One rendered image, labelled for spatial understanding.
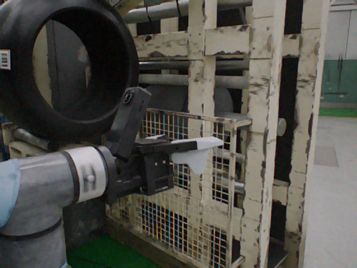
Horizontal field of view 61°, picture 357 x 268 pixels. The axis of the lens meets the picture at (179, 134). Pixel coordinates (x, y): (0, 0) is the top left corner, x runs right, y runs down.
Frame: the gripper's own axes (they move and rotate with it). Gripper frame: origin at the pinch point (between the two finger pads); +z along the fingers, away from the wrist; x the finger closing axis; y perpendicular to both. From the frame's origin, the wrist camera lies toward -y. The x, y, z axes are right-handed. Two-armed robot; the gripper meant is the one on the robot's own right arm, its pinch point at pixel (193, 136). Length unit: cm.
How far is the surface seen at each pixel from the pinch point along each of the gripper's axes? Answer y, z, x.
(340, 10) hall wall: -214, 907, -323
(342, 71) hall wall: -44, 909, -326
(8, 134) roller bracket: 2, -9, -110
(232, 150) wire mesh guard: 14, 50, -33
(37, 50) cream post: -35, 8, -109
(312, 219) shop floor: 97, 188, -72
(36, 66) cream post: -28, 7, -110
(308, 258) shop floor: 100, 137, -50
